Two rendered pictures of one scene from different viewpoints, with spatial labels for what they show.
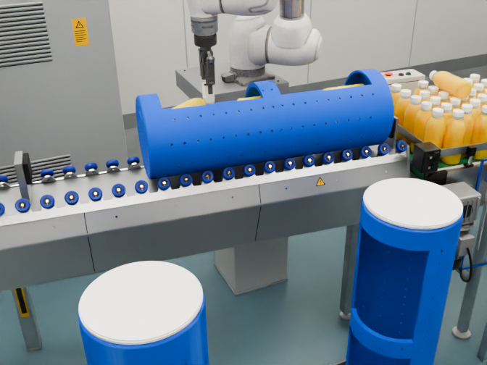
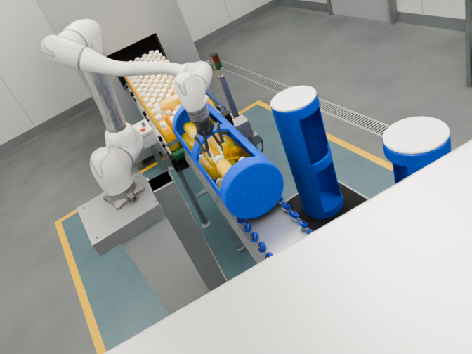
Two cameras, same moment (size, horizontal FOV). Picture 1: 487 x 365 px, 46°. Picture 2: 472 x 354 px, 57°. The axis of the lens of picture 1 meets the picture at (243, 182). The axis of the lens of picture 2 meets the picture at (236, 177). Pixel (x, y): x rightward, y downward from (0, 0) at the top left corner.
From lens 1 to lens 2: 250 cm
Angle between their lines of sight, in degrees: 69
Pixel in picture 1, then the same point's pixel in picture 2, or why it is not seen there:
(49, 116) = not seen: outside the picture
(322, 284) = not seen: hidden behind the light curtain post
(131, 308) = (425, 132)
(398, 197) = (291, 100)
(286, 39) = (134, 138)
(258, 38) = (123, 154)
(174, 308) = (415, 122)
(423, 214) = (304, 92)
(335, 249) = not seen: hidden behind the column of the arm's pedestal
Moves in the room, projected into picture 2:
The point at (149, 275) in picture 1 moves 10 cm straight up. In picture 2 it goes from (397, 138) to (395, 119)
